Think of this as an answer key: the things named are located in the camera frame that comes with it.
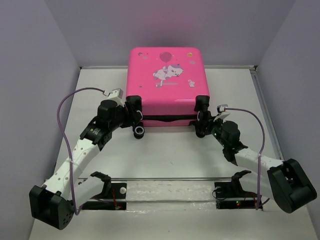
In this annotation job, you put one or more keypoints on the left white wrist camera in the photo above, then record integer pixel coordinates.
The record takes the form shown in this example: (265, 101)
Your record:
(115, 95)

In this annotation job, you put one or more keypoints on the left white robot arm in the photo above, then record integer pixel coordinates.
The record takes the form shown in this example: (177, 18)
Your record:
(60, 198)

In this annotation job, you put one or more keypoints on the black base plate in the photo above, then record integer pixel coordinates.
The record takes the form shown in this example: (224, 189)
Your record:
(230, 196)
(114, 200)

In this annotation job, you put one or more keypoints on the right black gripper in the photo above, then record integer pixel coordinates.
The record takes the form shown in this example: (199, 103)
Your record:
(208, 121)

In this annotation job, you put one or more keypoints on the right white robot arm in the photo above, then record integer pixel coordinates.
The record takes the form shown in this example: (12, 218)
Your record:
(285, 182)

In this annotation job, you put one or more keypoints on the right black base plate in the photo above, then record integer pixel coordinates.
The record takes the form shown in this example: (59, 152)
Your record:
(230, 196)

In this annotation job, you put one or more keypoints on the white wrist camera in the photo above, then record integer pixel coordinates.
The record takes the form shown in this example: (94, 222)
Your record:
(222, 111)
(115, 95)

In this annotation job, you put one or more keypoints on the pink hard-shell suitcase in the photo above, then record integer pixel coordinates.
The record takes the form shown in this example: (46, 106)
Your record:
(168, 85)

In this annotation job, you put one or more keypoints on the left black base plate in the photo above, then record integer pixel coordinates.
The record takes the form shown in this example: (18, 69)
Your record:
(114, 200)

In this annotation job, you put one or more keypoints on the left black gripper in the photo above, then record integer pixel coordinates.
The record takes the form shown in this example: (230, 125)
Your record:
(132, 119)

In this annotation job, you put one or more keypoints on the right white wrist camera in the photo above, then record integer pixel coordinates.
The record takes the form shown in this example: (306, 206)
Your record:
(222, 111)

